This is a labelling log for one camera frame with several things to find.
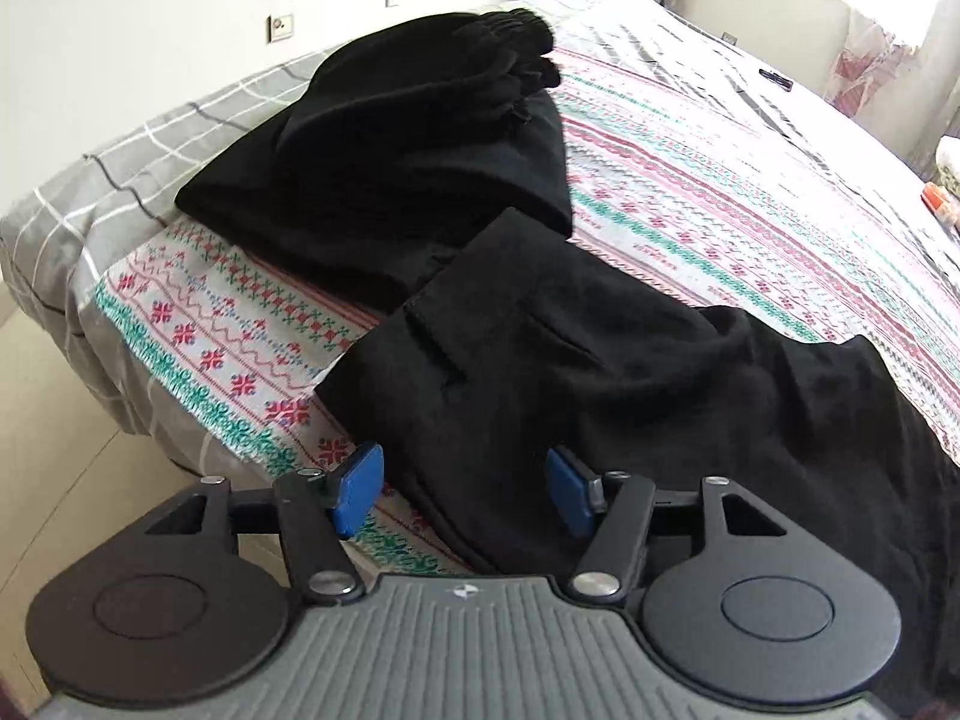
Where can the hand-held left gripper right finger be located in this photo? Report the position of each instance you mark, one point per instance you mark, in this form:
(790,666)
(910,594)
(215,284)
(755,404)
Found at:
(566,491)

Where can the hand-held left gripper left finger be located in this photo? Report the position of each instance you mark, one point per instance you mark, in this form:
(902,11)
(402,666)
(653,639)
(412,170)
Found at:
(356,487)

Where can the black slit-pocket pants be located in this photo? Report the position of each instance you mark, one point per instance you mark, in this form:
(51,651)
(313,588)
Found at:
(637,405)

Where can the black fleece pants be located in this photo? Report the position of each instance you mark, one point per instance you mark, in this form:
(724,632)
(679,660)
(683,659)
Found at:
(390,135)

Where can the bed with patterned blanket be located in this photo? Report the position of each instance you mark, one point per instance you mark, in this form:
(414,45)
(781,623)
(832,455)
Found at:
(112,187)

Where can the small black object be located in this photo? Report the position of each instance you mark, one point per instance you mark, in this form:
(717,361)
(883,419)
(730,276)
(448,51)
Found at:
(776,79)

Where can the orange tissue pack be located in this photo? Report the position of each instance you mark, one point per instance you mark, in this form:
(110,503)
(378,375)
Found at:
(937,199)

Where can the folded white floral quilt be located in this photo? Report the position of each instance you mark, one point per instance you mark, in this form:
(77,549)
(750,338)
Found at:
(951,165)

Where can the pink white hanging cloth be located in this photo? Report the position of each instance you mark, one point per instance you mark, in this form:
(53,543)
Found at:
(862,64)

